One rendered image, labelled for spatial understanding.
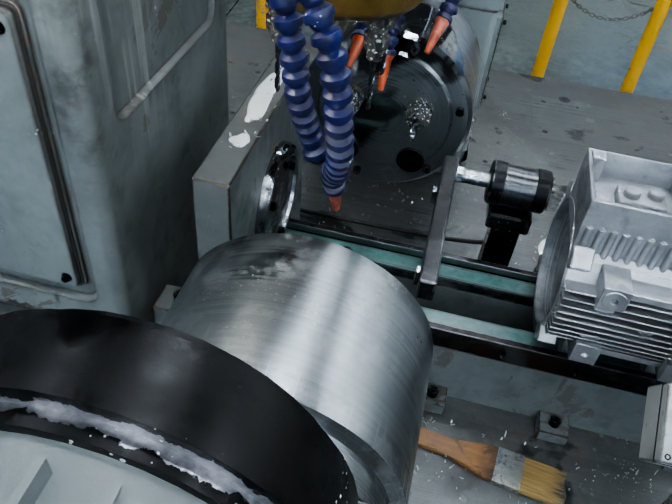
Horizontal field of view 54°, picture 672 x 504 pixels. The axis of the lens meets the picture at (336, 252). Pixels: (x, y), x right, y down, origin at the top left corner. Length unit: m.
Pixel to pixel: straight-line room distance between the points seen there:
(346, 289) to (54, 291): 0.41
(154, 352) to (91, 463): 0.04
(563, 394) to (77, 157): 0.63
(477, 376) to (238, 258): 0.43
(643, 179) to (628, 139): 0.75
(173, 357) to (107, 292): 0.56
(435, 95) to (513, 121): 0.58
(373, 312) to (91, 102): 0.31
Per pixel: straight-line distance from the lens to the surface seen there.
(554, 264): 0.92
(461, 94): 0.96
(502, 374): 0.89
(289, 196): 0.90
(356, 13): 0.60
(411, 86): 0.95
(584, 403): 0.92
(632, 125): 1.63
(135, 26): 0.72
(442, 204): 0.85
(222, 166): 0.68
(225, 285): 0.54
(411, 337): 0.57
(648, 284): 0.78
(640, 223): 0.75
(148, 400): 0.22
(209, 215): 0.69
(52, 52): 0.62
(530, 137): 1.48
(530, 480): 0.89
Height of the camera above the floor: 1.54
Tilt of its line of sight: 43 degrees down
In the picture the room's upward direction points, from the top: 7 degrees clockwise
